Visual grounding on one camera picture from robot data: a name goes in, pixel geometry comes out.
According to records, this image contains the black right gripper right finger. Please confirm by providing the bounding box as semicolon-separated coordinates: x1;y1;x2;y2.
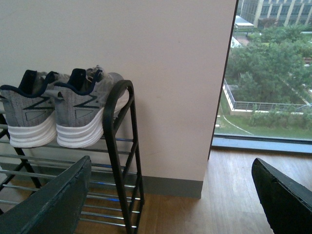
252;158;312;234

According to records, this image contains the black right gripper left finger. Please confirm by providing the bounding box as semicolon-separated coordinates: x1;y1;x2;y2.
0;156;91;234

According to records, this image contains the grey sneaker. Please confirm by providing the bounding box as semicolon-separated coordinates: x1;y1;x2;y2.
0;70;70;148
47;65;123;148

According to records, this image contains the black metal shoe rack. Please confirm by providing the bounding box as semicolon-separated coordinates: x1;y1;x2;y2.
0;80;144;234

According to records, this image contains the right window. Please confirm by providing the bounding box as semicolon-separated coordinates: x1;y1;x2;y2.
212;0;312;154

